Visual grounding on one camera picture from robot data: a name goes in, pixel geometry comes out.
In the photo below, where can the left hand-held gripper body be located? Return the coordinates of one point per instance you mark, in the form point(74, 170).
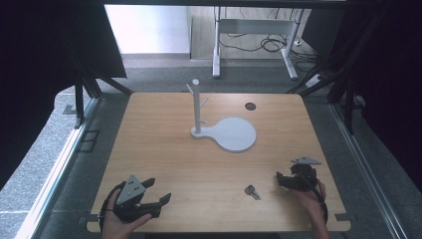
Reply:
point(130, 194)

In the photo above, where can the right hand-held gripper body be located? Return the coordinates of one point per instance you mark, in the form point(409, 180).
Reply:
point(303, 176)

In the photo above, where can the person's right hand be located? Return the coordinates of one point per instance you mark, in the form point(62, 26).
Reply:
point(310, 200)

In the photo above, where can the person's left hand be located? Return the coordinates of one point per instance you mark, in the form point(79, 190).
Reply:
point(116, 225)

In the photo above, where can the small silver key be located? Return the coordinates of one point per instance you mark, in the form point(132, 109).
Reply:
point(252, 192)

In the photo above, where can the white key stand round base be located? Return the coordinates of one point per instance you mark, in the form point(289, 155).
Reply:
point(232, 134)

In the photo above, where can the white power strip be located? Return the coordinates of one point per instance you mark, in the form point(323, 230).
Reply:
point(314, 80)

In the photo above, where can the black curtain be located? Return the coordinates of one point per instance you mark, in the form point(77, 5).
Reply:
point(36, 66)
point(391, 83)

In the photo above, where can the aluminium rail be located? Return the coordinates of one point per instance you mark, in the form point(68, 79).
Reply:
point(49, 186)
point(365, 169)

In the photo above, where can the black metal frame strut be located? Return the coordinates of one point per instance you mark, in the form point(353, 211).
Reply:
point(79, 103)
point(348, 106)

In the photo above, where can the white wall panel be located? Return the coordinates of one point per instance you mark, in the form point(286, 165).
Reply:
point(149, 30)

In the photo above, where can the white metal desk frame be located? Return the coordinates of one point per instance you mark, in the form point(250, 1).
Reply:
point(253, 26)

